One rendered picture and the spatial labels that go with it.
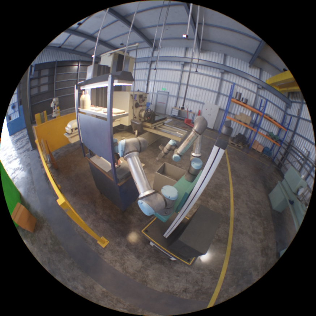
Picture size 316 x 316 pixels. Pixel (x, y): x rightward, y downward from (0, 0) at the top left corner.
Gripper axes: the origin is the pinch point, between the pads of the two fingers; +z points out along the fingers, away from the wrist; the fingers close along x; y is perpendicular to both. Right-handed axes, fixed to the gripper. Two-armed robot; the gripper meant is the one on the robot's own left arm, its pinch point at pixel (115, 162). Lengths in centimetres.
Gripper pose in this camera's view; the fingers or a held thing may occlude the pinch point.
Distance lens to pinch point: 138.6
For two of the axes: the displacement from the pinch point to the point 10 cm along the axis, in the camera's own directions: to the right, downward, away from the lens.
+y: 5.1, -4.2, 7.5
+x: -8.5, -3.9, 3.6
